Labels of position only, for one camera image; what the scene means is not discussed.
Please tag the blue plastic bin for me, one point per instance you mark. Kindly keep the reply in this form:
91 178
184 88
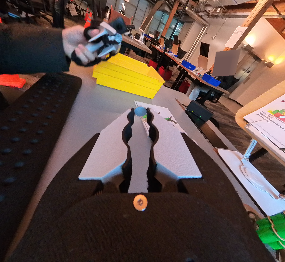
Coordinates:
188 65
210 80

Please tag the person's left forearm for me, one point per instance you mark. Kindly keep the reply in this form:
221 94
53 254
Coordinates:
29 48

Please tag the red container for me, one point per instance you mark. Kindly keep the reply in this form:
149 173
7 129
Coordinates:
165 74
153 64
184 87

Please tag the black studded mat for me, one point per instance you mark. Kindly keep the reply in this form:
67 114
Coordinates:
33 122

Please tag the white paper notice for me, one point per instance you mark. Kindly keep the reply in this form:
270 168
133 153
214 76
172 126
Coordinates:
236 36

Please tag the black monitor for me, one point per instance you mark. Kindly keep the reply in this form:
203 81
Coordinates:
204 48

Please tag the beige chair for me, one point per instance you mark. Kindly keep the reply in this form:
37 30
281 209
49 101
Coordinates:
203 63

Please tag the yellow plastic bin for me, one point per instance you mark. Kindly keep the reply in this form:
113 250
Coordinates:
124 82

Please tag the white desk stand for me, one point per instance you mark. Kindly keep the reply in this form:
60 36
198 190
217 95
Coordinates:
245 177

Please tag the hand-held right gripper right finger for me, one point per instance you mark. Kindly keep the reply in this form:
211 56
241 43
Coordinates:
176 153

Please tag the building instruction booklet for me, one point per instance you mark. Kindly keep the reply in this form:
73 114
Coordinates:
162 110

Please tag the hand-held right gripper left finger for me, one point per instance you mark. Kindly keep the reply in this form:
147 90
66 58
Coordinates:
106 153

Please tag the printed instruction sheet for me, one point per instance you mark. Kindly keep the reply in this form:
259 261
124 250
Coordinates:
273 124

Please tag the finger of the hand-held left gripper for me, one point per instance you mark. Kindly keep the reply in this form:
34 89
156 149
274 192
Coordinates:
115 49

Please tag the grey desk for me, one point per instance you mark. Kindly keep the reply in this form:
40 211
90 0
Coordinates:
89 115

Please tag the person's left hand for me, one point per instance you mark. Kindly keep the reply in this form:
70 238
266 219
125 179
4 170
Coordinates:
71 39

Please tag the orange traffic cone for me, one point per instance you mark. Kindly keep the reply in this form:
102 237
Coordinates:
88 20

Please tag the grey work table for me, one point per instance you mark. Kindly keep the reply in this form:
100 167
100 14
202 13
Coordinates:
135 44

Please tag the long wooden table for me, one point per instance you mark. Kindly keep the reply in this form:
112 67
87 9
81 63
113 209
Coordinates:
198 75

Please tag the black power box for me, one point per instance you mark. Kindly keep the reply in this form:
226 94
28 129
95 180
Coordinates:
198 109

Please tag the green brick bamboo model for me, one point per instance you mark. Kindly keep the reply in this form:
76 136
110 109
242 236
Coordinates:
271 233

